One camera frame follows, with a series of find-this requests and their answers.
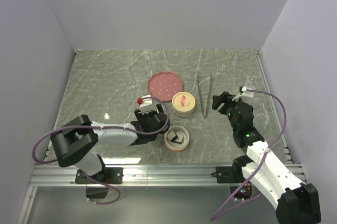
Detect steel lunch box tier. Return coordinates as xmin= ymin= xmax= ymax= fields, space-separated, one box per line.
xmin=173 ymin=108 xmax=194 ymax=118

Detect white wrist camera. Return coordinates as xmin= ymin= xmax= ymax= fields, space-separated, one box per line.
xmin=137 ymin=95 xmax=156 ymax=114
xmin=239 ymin=86 xmax=254 ymax=99

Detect pink dotted plate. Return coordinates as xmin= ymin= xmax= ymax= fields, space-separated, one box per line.
xmin=147 ymin=71 xmax=183 ymax=102

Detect cream lunch box tier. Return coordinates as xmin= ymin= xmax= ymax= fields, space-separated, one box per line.
xmin=164 ymin=125 xmax=190 ymax=152

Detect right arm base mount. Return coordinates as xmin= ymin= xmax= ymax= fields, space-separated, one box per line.
xmin=211 ymin=166 xmax=245 ymax=183

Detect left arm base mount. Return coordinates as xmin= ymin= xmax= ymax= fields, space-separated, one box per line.
xmin=75 ymin=166 xmax=124 ymax=184

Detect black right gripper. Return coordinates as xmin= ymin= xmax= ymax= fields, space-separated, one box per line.
xmin=212 ymin=91 xmax=247 ymax=132

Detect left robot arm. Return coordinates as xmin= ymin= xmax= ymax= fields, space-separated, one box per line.
xmin=51 ymin=104 xmax=170 ymax=183

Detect sushi piece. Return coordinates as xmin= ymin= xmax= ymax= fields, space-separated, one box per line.
xmin=166 ymin=131 xmax=178 ymax=142
xmin=174 ymin=133 xmax=186 ymax=144

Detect sushi piece front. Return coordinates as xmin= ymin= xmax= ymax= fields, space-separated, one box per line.
xmin=174 ymin=133 xmax=186 ymax=144

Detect cream lid with pink knob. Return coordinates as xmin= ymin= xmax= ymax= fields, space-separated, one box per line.
xmin=172 ymin=92 xmax=196 ymax=110

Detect metal tongs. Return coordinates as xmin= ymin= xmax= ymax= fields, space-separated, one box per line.
xmin=196 ymin=73 xmax=213 ymax=118

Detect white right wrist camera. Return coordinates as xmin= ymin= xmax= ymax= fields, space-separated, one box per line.
xmin=239 ymin=86 xmax=254 ymax=99

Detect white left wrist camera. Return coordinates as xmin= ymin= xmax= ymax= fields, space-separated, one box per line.
xmin=137 ymin=95 xmax=156 ymax=114

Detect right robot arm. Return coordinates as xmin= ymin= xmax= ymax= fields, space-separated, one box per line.
xmin=212 ymin=87 xmax=321 ymax=223

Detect cream lid with barcode label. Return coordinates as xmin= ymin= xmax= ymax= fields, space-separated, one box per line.
xmin=156 ymin=104 xmax=164 ymax=114

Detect sushi piece back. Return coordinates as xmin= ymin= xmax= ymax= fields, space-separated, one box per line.
xmin=166 ymin=131 xmax=178 ymax=142

